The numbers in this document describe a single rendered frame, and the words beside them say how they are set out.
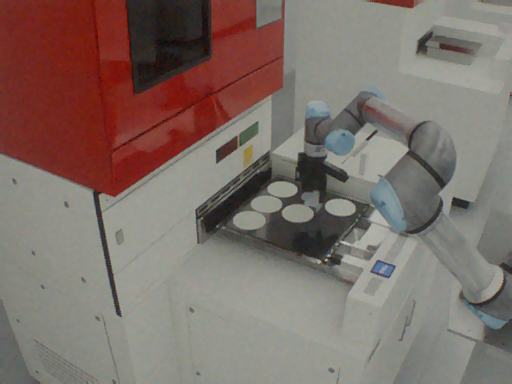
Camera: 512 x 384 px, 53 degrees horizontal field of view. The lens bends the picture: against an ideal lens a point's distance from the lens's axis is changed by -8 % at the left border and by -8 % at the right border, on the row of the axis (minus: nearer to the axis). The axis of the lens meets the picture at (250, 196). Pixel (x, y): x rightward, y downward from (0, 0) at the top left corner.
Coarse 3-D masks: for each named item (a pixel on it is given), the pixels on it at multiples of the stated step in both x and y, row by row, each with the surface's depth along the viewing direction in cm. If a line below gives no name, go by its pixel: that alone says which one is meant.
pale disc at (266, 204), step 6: (258, 198) 183; (264, 198) 183; (270, 198) 183; (276, 198) 183; (252, 204) 180; (258, 204) 180; (264, 204) 180; (270, 204) 180; (276, 204) 180; (258, 210) 177; (264, 210) 177; (270, 210) 177; (276, 210) 177
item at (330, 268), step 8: (224, 232) 178; (240, 240) 176; (248, 240) 174; (264, 248) 172; (272, 248) 170; (280, 256) 170; (288, 256) 168; (304, 264) 166; (312, 264) 164; (328, 264) 162; (328, 272) 162; (336, 272) 161
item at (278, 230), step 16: (304, 192) 187; (240, 208) 178; (320, 208) 178; (224, 224) 171; (272, 224) 171; (288, 224) 171; (304, 224) 171; (320, 224) 171; (336, 224) 171; (272, 240) 164; (288, 240) 164; (304, 240) 164; (320, 240) 164; (336, 240) 164; (320, 256) 157
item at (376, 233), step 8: (376, 224) 174; (368, 232) 170; (376, 232) 170; (384, 232) 170; (360, 240) 167; (368, 240) 167; (376, 240) 167; (352, 256) 160; (344, 272) 154; (352, 280) 154
